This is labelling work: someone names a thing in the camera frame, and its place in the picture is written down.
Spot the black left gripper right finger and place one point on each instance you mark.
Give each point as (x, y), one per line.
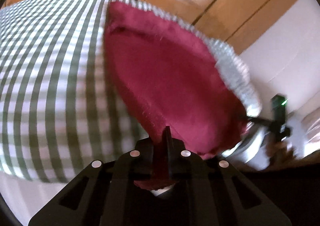
(208, 194)

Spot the dark red cloth garment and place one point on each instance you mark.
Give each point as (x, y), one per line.
(167, 77)

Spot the green white checkered bedsheet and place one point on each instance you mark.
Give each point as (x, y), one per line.
(59, 109)

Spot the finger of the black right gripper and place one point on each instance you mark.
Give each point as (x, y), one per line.
(257, 120)

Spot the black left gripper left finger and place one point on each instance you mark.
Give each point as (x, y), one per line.
(107, 193)

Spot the person's right hand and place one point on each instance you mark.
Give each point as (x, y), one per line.
(280, 153)

